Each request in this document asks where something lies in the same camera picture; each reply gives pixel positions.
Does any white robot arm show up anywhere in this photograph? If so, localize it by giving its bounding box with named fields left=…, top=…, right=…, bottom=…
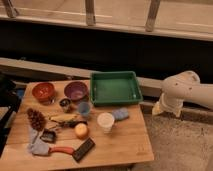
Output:
left=152, top=71, right=213, bottom=117

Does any white plastic cup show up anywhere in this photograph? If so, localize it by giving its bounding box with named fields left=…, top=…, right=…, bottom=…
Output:
left=97, top=112, right=115, bottom=133

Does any blue plastic cup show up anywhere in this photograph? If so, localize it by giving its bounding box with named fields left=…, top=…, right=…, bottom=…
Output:
left=77, top=102, right=91, bottom=117

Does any small metal cup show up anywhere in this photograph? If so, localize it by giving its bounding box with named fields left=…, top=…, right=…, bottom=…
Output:
left=59, top=98, right=71, bottom=113

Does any green plastic tray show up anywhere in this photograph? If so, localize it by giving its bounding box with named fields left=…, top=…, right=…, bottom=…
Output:
left=90, top=71, right=143, bottom=106

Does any orange round fruit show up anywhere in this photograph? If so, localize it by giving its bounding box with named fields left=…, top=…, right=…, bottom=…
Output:
left=74, top=123, right=89, bottom=139

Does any purple bowl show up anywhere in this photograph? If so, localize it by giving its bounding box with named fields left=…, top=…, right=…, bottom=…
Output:
left=64, top=81, right=88, bottom=101

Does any yellow banana toy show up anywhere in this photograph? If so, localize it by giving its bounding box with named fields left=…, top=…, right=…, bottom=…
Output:
left=49, top=114, right=78, bottom=122

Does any wooden table board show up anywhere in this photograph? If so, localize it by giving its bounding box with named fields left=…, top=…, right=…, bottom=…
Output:
left=0, top=83, right=154, bottom=171

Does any small black square dish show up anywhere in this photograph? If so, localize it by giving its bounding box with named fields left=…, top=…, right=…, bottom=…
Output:
left=40, top=129, right=56, bottom=143

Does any red bowl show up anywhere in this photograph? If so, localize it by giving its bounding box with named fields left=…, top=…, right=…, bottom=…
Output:
left=32, top=82, right=55, bottom=102

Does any brown pine cone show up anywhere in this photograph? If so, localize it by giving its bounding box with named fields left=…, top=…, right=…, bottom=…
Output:
left=27, top=108, right=46, bottom=131

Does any grey cloth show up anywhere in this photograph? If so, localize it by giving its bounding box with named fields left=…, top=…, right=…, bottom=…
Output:
left=27, top=127, right=49, bottom=156

